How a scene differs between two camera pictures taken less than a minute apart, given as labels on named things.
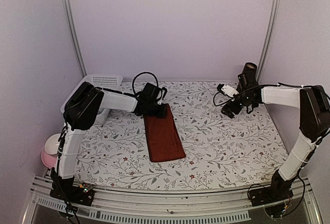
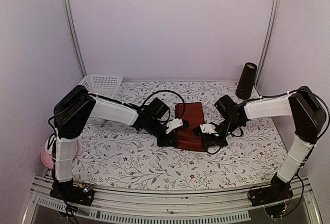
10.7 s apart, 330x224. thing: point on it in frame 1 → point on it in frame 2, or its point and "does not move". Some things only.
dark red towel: [164, 141] → [188, 140]
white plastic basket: [98, 80] does not move
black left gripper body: [152, 110] → [161, 141]
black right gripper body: [236, 109] → [223, 142]
